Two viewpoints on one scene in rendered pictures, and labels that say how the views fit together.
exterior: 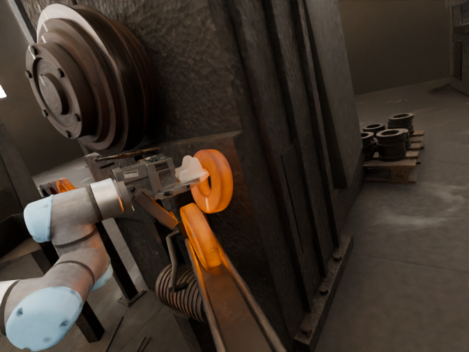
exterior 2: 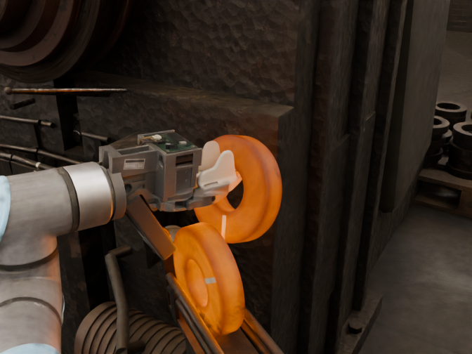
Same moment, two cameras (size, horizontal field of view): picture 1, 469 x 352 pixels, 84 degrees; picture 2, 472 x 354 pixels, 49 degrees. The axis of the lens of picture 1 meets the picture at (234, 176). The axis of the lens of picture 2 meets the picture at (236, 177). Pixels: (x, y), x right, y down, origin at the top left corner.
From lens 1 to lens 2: 23 cm
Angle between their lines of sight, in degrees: 12
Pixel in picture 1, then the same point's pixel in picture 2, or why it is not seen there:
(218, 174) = (264, 189)
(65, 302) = not seen: outside the picture
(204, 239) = (230, 291)
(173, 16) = not seen: outside the picture
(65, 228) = (24, 239)
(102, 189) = (90, 184)
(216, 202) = (246, 231)
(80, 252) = (39, 283)
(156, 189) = (166, 196)
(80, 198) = (55, 193)
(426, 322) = not seen: outside the picture
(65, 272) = (36, 319)
